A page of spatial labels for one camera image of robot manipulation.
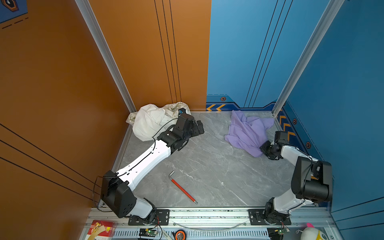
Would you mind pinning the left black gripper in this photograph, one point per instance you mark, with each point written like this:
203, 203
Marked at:
195, 131

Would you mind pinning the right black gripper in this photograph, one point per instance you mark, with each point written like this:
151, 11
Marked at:
263, 147

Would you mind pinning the purple cloth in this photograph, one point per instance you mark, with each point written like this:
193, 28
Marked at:
248, 133

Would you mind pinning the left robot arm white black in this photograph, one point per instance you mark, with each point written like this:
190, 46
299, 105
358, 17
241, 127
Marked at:
117, 190

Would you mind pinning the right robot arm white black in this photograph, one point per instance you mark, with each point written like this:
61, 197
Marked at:
312, 180

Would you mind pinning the patterned cream green cloth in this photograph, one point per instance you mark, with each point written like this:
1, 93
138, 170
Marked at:
177, 108

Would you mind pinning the plain white cloth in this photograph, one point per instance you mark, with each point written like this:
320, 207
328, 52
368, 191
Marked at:
149, 119

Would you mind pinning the small right circuit board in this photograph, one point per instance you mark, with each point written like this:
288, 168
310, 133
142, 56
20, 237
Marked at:
281, 231

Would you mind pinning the white plush toy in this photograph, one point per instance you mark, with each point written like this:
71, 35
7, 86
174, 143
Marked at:
311, 233

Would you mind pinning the green circuit board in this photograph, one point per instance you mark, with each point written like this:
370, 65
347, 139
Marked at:
147, 234

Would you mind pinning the red box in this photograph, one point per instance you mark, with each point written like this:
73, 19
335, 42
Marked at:
101, 230

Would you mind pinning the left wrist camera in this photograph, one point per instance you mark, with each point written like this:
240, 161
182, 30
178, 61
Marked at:
181, 112

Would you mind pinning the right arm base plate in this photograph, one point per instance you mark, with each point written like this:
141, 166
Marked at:
258, 217

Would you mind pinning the red handled hex key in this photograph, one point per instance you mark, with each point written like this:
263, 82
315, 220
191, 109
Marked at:
181, 188

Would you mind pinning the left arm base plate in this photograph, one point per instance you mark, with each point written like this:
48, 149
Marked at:
158, 217

